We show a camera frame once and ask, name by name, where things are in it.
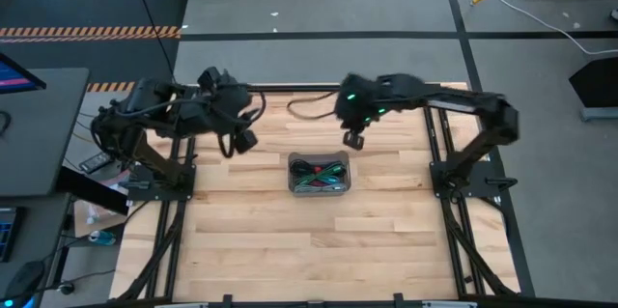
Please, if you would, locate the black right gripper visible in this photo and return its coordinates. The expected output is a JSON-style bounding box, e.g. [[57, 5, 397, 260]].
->
[[334, 73, 392, 151]]

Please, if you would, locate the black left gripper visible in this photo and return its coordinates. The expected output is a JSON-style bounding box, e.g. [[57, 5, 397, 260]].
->
[[211, 85, 259, 154]]

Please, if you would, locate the translucent grey plastic bin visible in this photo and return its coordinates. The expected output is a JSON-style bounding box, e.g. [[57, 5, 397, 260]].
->
[[287, 150, 351, 197]]

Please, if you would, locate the black cable with red strap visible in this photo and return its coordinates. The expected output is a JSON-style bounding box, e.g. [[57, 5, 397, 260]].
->
[[289, 158, 323, 179]]

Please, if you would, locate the black remote control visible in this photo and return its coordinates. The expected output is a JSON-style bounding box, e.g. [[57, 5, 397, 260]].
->
[[78, 152, 113, 175]]

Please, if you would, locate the blue water bottle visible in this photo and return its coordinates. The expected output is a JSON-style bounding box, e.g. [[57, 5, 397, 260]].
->
[[88, 229, 117, 246]]

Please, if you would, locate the black hazard-striped floor mat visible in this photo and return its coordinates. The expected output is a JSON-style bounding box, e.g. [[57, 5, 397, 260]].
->
[[0, 0, 190, 93]]

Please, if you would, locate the dark grey desk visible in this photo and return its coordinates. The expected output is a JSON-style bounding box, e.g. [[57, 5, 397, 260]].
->
[[0, 67, 92, 198], [0, 191, 73, 308]]

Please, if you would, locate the computer monitor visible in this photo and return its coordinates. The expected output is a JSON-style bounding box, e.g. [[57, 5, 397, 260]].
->
[[0, 51, 48, 96]]

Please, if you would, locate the black panel stand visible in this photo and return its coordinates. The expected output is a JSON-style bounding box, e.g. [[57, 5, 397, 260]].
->
[[568, 55, 618, 124]]

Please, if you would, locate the computer keyboard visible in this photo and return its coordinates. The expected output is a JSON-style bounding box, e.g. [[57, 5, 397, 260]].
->
[[0, 206, 21, 264]]

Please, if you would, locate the black computer mouse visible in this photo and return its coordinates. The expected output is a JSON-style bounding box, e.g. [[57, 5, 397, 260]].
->
[[3, 259, 47, 302]]

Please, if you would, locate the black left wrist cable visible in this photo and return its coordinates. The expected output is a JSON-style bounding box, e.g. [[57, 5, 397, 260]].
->
[[215, 90, 267, 160]]

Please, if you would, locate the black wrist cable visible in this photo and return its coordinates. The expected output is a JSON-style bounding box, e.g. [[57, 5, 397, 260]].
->
[[215, 90, 267, 160], [287, 90, 342, 122]]

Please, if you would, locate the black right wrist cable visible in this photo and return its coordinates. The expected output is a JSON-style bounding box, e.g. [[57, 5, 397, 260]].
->
[[287, 90, 342, 122]]

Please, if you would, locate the black aluminium table frame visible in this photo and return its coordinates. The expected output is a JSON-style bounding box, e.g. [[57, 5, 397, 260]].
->
[[115, 71, 520, 308]]

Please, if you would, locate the black hanging cable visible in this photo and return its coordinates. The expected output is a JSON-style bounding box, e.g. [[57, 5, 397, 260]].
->
[[126, 0, 174, 78]]

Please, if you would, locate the white floor cable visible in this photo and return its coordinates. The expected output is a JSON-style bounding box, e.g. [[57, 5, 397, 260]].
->
[[485, 0, 618, 57]]

